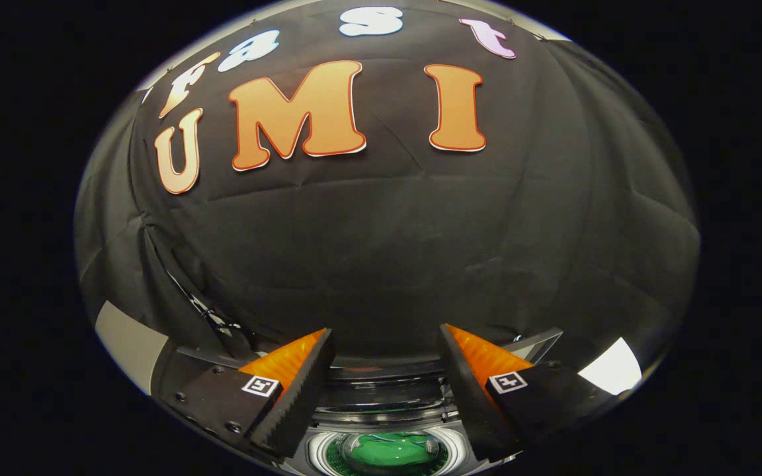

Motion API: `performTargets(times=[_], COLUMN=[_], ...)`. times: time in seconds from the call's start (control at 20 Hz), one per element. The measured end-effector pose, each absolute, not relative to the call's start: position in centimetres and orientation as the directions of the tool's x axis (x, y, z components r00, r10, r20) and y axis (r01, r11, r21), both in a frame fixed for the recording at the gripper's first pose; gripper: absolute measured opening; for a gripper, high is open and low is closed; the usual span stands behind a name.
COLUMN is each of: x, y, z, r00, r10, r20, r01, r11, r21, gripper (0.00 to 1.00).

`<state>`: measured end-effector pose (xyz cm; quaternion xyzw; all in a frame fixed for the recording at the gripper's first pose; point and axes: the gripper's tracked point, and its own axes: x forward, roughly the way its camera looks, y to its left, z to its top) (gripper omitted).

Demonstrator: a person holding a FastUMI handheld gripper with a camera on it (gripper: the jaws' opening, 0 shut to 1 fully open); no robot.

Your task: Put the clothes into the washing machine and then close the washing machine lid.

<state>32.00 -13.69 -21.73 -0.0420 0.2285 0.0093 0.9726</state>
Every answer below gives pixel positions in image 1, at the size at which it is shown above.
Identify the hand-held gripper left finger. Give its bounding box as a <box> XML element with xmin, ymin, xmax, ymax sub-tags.
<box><xmin>159</xmin><ymin>328</ymin><xmax>337</xmax><ymax>460</ymax></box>

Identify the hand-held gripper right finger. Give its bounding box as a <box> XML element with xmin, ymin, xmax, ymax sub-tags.
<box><xmin>439</xmin><ymin>323</ymin><xmax>613</xmax><ymax>463</ymax></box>

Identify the grey washing machine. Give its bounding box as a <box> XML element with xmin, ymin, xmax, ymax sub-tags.
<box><xmin>153</xmin><ymin>344</ymin><xmax>527</xmax><ymax>476</ymax></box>

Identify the green garment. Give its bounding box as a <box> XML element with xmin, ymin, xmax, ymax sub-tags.
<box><xmin>345</xmin><ymin>433</ymin><xmax>438</xmax><ymax>471</ymax></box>

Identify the thin metal rod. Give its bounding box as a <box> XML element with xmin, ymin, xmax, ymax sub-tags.
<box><xmin>159</xmin><ymin>264</ymin><xmax>249</xmax><ymax>351</ymax></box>

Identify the white flat board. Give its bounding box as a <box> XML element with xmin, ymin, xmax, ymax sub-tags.
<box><xmin>578</xmin><ymin>337</ymin><xmax>643</xmax><ymax>396</ymax></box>

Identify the black backdrop cloth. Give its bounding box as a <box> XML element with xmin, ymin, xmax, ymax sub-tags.
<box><xmin>75</xmin><ymin>0</ymin><xmax>699</xmax><ymax>397</ymax></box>

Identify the grey flat board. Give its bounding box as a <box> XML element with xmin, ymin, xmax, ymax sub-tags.
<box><xmin>95</xmin><ymin>301</ymin><xmax>170</xmax><ymax>396</ymax></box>

